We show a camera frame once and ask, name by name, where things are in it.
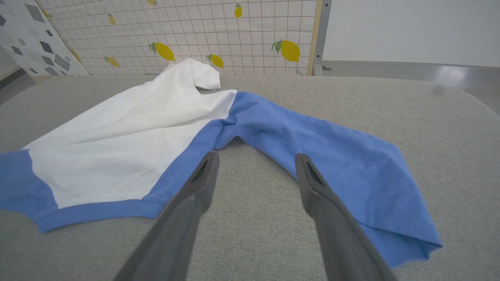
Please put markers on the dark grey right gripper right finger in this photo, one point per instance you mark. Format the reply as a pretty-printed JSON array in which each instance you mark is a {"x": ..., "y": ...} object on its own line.
[{"x": 336, "y": 234}]

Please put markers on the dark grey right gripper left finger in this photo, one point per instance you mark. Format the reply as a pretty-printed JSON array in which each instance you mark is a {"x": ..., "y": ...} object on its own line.
[{"x": 179, "y": 226}]

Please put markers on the blue and white garment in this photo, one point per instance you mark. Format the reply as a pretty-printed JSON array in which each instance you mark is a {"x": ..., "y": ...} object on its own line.
[{"x": 129, "y": 144}]

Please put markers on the grey fabric sofa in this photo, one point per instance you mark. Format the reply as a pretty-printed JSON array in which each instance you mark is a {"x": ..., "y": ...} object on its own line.
[{"x": 449, "y": 156}]

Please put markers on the grey metal partition stand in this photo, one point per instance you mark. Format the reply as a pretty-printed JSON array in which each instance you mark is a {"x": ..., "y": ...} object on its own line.
[{"x": 323, "y": 31}]

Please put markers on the lemon print partition panel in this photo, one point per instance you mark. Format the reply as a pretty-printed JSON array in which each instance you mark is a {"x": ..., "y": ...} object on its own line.
[{"x": 250, "y": 35}]

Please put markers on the grey geometric print panel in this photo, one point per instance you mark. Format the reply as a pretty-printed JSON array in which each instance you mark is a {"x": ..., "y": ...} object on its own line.
[{"x": 35, "y": 43}]

